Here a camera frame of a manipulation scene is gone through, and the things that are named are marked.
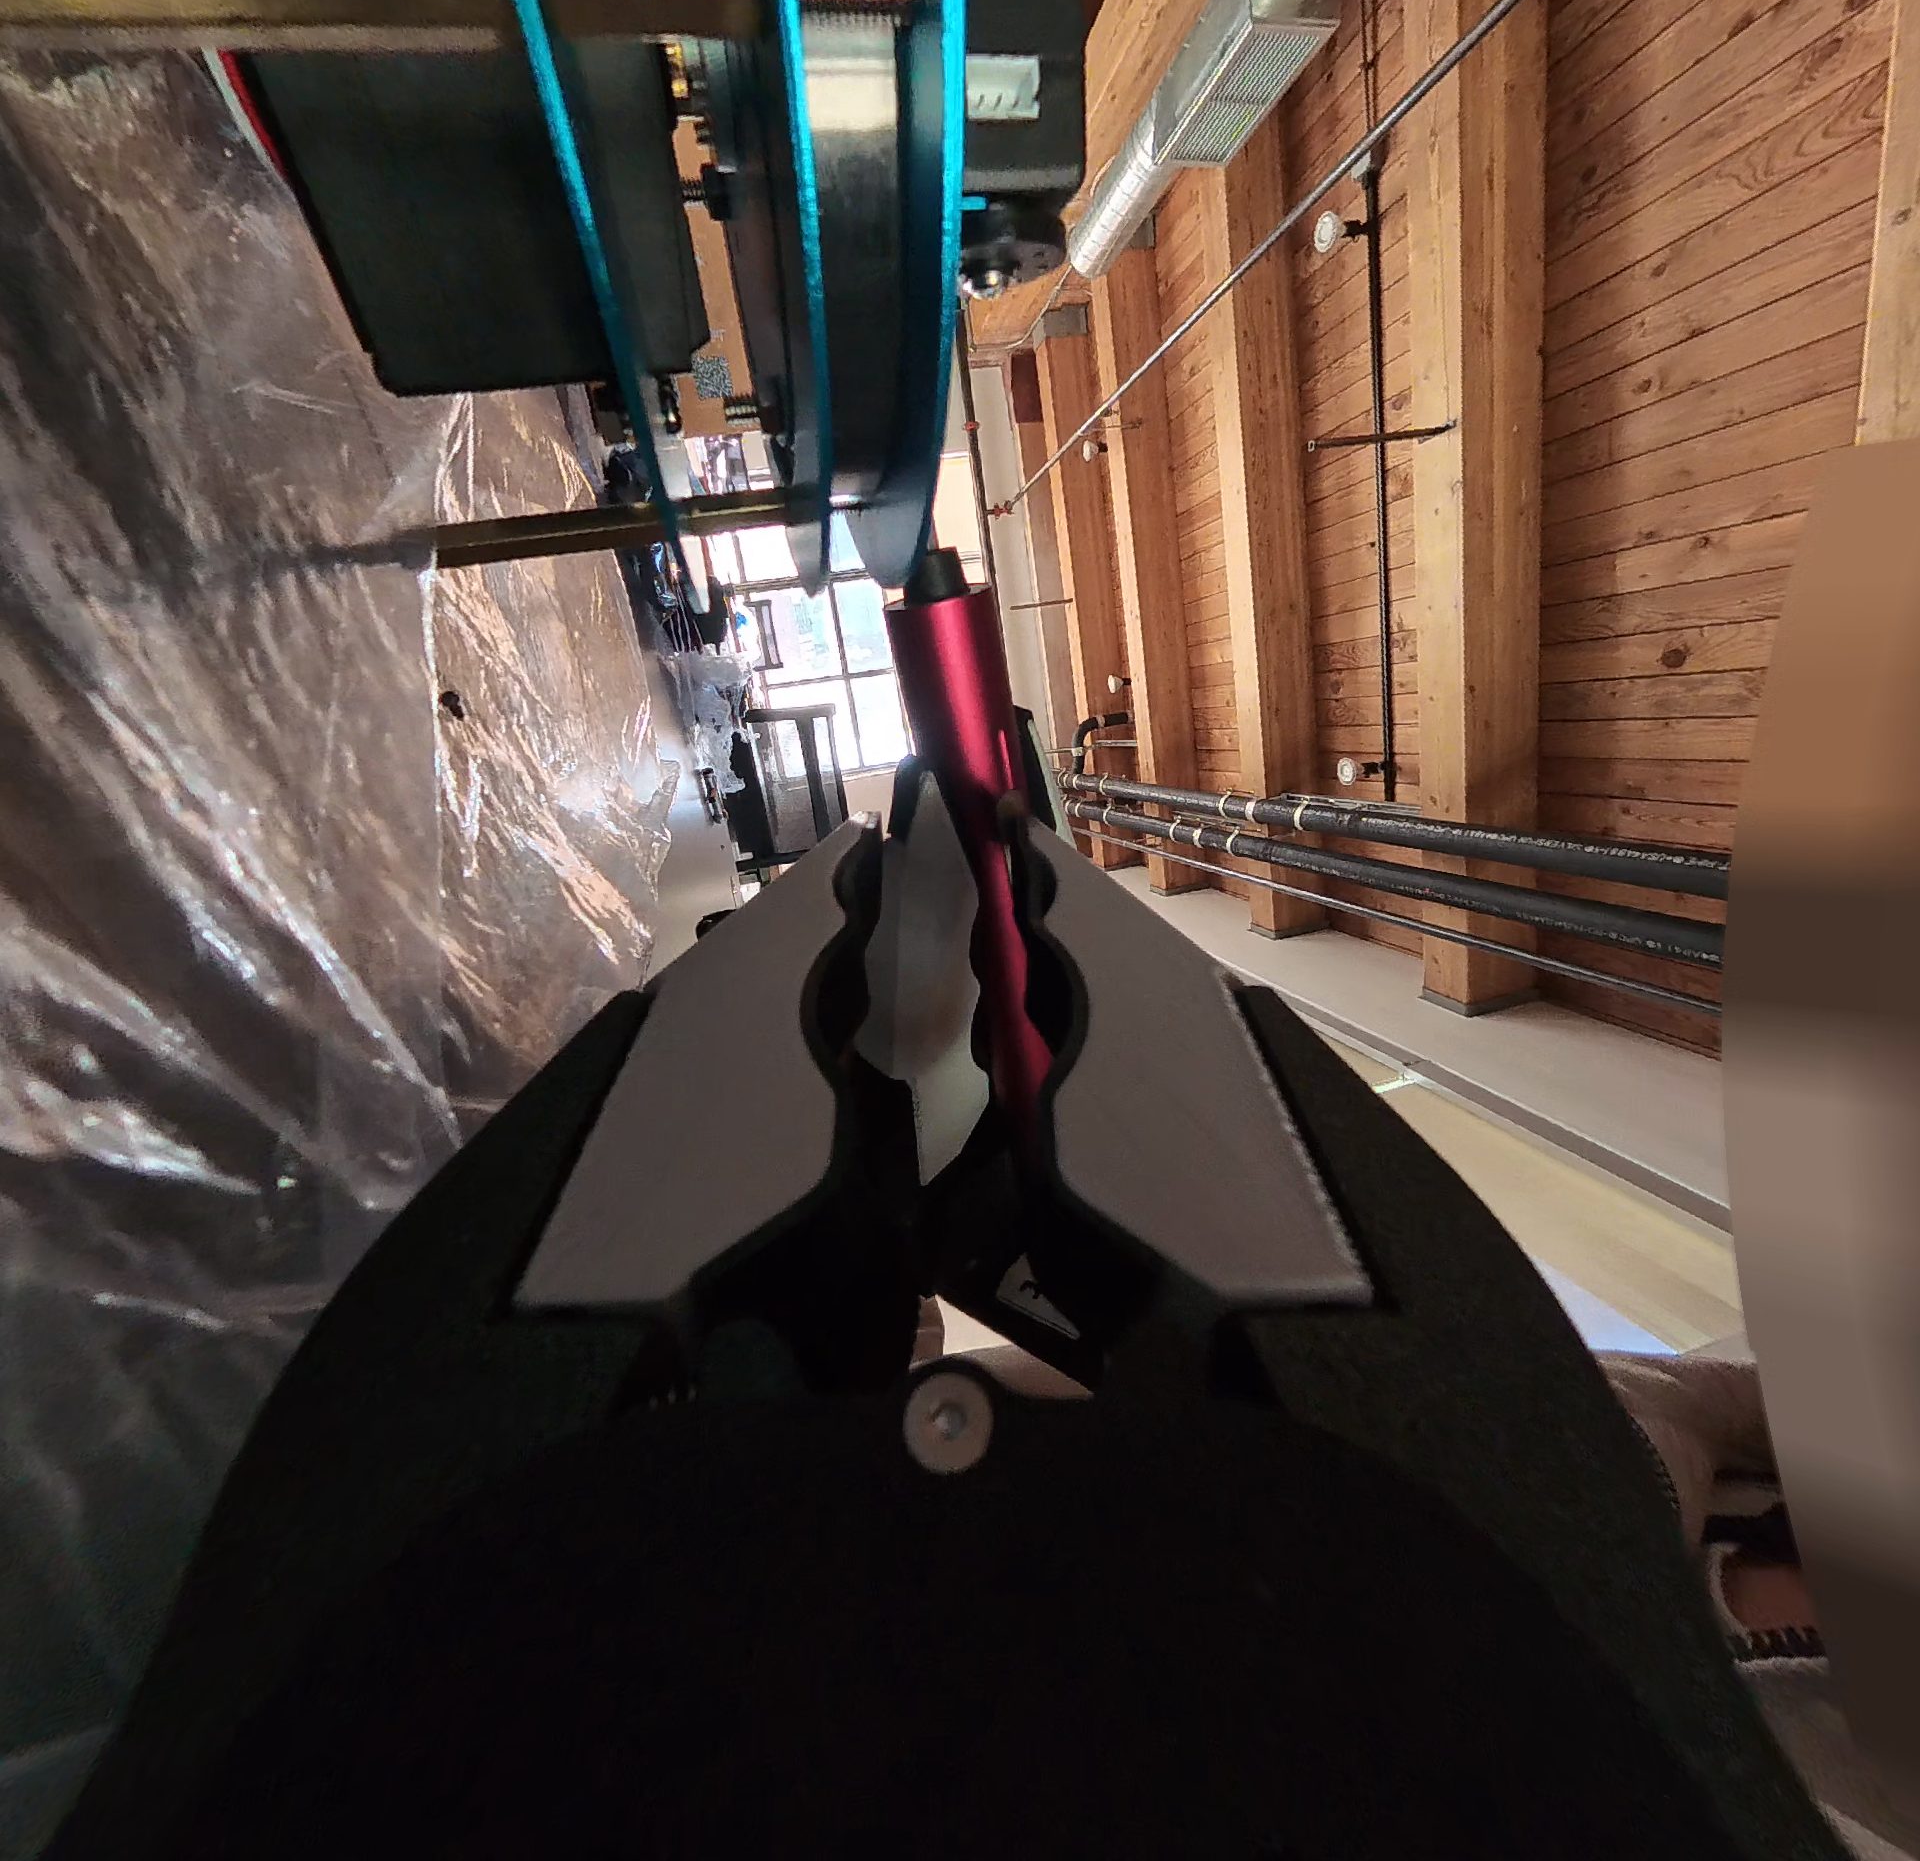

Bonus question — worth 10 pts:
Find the large clear plastic bag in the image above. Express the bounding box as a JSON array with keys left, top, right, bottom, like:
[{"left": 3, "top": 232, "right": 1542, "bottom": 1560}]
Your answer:
[{"left": 0, "top": 29, "right": 684, "bottom": 1592}]

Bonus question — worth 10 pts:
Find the red electric screwdriver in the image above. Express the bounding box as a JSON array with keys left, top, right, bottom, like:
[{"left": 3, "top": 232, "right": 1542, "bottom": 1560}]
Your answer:
[{"left": 883, "top": 543, "right": 1061, "bottom": 1189}]

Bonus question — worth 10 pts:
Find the blue round turntable base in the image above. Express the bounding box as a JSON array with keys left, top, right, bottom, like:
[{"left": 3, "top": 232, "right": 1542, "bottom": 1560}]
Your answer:
[{"left": 0, "top": 0, "right": 1090, "bottom": 619}]

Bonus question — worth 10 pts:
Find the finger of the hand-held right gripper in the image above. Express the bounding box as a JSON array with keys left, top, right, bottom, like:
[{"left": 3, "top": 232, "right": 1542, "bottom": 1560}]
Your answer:
[{"left": 853, "top": 767, "right": 995, "bottom": 1189}]

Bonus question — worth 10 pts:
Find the silver ventilation duct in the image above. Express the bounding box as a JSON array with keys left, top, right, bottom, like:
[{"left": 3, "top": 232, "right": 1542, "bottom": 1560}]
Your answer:
[{"left": 1063, "top": 0, "right": 1343, "bottom": 281}]

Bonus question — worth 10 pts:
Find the black insulated pipe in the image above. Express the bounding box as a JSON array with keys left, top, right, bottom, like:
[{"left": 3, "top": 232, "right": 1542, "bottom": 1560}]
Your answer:
[
  {"left": 1056, "top": 763, "right": 1733, "bottom": 902},
  {"left": 1061, "top": 799, "right": 1730, "bottom": 970}
]

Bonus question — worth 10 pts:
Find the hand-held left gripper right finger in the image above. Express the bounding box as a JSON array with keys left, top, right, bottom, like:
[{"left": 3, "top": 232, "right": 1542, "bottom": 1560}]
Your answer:
[{"left": 995, "top": 803, "right": 1378, "bottom": 1311}]

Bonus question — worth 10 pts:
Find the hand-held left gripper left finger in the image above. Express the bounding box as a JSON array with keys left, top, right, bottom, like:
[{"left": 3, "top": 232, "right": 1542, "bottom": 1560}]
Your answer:
[{"left": 510, "top": 814, "right": 924, "bottom": 1314}]

